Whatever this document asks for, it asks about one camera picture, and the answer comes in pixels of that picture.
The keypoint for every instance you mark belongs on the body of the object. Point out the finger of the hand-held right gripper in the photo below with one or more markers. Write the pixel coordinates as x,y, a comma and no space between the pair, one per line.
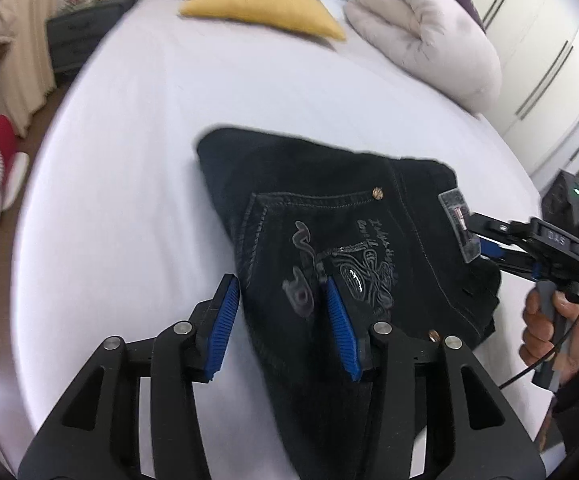
492,251
499,229

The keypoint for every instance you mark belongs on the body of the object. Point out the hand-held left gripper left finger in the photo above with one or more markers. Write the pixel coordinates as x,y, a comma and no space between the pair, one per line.
222,325

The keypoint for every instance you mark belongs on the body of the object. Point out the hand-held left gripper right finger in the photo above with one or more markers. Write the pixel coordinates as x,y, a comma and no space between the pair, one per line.
342,330

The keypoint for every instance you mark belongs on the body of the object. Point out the black denim pants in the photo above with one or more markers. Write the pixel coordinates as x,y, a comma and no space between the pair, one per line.
294,200

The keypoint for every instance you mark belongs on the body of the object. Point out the person's right hand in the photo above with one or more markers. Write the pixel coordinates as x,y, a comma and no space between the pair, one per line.
532,330

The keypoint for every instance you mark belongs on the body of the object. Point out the cream wardrobe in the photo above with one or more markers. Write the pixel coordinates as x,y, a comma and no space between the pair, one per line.
534,35

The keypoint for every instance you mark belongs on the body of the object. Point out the white bed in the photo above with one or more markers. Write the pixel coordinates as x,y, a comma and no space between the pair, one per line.
144,135

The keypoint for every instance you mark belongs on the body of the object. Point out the folded beige duvet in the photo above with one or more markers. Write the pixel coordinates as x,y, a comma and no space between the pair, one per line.
419,35

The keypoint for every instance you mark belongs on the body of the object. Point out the yellow pillow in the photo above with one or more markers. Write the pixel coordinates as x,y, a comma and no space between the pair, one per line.
269,5

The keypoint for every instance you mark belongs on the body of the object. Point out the grey nightstand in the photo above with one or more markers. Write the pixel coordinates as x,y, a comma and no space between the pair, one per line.
79,35

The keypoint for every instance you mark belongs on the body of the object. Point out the beige curtain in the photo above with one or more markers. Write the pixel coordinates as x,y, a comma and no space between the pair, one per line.
19,60

